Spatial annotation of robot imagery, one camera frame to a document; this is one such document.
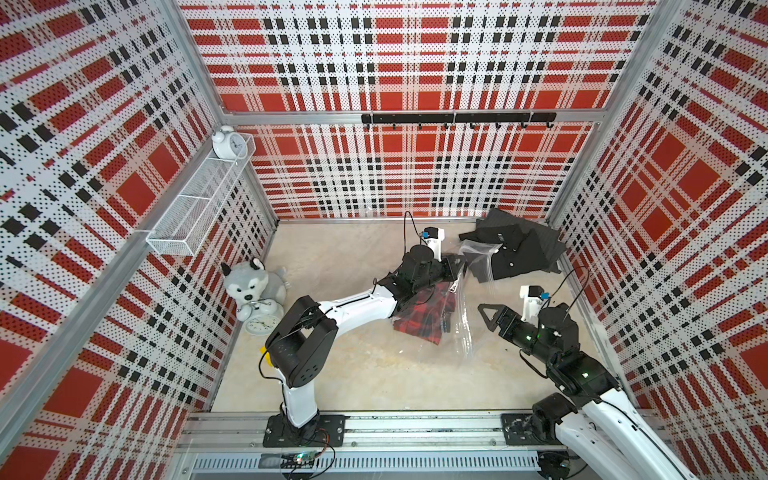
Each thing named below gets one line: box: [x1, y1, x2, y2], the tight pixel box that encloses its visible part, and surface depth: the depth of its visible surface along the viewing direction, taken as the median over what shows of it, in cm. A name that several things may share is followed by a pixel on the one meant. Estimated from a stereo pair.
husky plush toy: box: [221, 257, 291, 305], surface depth 84 cm
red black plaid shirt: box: [393, 282, 456, 345], surface depth 89 cm
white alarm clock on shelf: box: [211, 125, 248, 159], surface depth 82 cm
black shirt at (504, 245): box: [459, 208, 567, 284], surface depth 111 cm
